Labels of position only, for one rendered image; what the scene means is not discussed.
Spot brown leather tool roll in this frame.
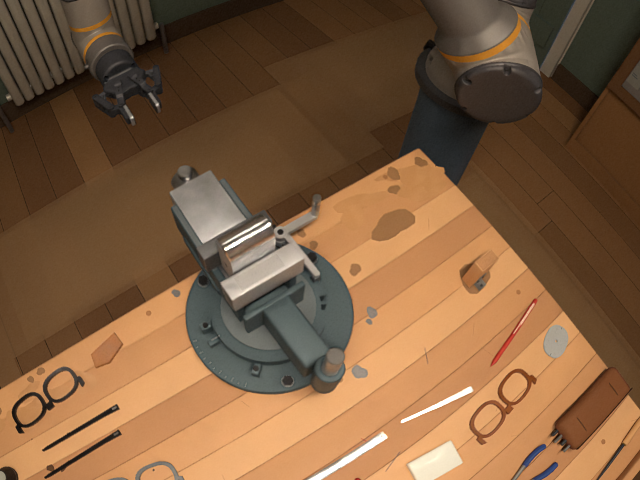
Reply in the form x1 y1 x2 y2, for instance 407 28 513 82
551 367 634 452

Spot grey vise lock lever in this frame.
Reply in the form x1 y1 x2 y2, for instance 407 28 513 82
273 193 324 280

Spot brown wooden wedge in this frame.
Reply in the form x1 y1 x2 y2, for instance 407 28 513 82
90 332 125 370

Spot tan block with grey clip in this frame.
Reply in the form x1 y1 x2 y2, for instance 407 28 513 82
459 251 499 293

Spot brown glasses frame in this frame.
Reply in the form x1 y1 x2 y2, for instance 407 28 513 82
468 368 539 446

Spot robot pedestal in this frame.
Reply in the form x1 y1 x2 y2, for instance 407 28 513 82
399 42 490 187

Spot grey vise post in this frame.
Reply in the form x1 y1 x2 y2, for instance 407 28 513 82
312 348 347 396

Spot grey vise handle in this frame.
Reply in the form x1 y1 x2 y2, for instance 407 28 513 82
172 164 200 191

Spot white strip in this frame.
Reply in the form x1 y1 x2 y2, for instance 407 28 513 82
399 385 475 425
303 431 390 480

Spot blue-grey round vise base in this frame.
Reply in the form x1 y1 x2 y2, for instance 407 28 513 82
185 239 356 397

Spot white radiator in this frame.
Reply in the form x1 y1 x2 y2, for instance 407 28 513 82
0 0 169 108

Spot thin dark hand tool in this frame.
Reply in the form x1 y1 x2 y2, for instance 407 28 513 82
596 428 640 480

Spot blue-grey glasses frame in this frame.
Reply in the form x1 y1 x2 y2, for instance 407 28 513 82
107 459 187 480

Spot aluminium jaw cap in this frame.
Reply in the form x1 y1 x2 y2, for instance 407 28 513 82
219 246 308 310

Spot red pencil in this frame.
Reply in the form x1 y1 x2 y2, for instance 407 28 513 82
489 298 540 367

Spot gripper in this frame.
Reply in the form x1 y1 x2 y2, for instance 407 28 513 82
87 42 164 127

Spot light grey round pad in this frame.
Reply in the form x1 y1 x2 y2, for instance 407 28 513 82
542 324 572 360

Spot wooden glass-door cabinet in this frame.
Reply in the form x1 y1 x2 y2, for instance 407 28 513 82
564 47 640 152

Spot white door frame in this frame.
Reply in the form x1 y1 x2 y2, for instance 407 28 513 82
541 0 597 80

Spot silver metal block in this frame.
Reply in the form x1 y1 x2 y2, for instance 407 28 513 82
217 213 275 277

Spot black glasses frame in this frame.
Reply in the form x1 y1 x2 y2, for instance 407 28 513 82
10 366 87 435

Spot blue-handled pliers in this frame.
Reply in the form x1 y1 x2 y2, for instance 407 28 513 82
508 443 560 480

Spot blue-grey vise body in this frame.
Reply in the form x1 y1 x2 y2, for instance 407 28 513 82
199 244 334 384

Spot grey vise sliding jaw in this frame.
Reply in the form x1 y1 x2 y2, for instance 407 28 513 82
168 168 256 281

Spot cream card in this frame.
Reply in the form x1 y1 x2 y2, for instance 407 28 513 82
406 439 465 480

